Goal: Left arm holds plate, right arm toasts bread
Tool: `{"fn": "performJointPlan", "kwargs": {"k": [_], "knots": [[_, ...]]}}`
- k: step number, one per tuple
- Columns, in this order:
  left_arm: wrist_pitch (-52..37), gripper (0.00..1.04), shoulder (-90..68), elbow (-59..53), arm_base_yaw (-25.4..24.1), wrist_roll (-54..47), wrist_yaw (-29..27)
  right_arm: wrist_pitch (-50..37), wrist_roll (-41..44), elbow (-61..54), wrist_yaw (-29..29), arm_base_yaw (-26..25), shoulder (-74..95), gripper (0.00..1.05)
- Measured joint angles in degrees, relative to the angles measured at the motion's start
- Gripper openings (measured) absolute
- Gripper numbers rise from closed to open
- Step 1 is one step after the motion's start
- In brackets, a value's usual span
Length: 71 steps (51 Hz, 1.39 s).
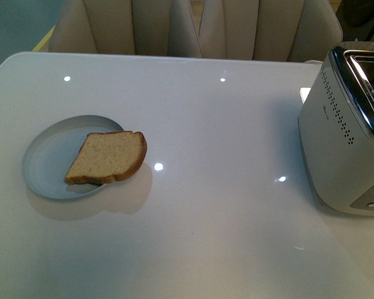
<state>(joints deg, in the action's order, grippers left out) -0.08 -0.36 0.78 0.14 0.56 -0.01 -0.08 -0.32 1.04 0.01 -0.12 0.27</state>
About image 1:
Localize silver white toaster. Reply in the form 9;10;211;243
297;42;374;217

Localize white round plate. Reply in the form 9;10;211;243
21;115;122;201

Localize beige padded chair left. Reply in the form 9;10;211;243
48;0;202;58

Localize beige padded chair right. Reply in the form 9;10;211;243
198;0;343;62

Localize beige padded chair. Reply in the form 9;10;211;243
48;0;202;58
198;0;343;62

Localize brown bread slice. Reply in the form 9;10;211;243
64;131;147;185

